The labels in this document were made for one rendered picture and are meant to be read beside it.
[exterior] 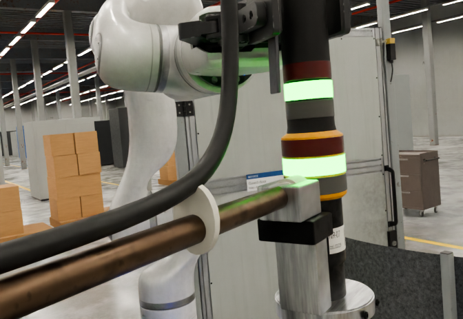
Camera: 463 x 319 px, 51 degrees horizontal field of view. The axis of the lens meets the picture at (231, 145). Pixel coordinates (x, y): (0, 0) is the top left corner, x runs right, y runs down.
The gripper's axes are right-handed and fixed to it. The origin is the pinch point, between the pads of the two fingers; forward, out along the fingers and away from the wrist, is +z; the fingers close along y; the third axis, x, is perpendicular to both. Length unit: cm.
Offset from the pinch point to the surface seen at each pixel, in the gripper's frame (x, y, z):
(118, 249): -11.2, 14.8, 11.4
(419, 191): -133, -454, -500
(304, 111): -6.6, 0.8, 1.4
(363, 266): -84, -118, -162
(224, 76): -4.4, 8.0, 5.9
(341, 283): -18.7, -0.9, 1.7
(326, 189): -11.9, 0.1, 2.3
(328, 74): -4.3, -1.1, 1.6
